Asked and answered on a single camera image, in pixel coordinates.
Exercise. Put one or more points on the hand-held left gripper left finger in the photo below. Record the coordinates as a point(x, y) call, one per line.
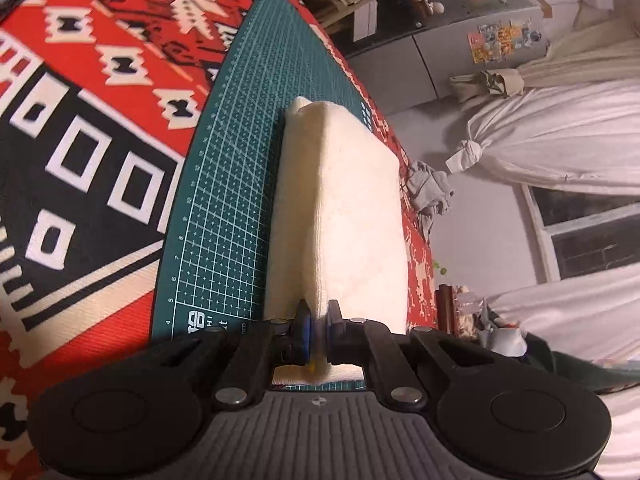
point(302, 335)

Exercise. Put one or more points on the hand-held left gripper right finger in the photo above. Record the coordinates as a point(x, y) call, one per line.
point(331, 330)

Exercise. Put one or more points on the white knit v-neck sweater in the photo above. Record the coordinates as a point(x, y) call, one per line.
point(345, 200)

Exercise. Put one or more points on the wooden side table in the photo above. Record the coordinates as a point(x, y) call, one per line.
point(447, 310)

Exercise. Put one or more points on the small green plant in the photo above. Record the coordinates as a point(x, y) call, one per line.
point(442, 270)

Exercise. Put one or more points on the green cutting mat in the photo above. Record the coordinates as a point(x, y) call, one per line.
point(225, 185)

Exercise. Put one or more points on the crumpled grey garment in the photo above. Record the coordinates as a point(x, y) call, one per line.
point(425, 185)

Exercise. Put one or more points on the white ceramic cup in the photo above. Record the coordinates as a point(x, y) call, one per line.
point(510, 342)

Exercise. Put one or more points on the dark green cloth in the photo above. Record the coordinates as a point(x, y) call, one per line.
point(575, 365)

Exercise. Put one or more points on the grey refrigerator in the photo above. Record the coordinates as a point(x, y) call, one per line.
point(440, 60)

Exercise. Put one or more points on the beige hanging cloth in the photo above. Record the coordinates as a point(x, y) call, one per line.
point(495, 82)

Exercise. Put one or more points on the tied white curtain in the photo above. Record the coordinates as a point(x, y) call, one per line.
point(560, 125)

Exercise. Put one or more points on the white cardboard box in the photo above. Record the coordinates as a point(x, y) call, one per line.
point(365, 20)

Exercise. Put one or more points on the red patterned blanket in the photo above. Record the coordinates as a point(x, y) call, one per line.
point(100, 85)

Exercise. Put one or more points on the colourful fridge magnets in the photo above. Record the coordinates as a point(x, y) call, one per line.
point(500, 40)

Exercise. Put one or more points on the white window frame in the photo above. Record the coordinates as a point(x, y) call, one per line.
point(545, 230)

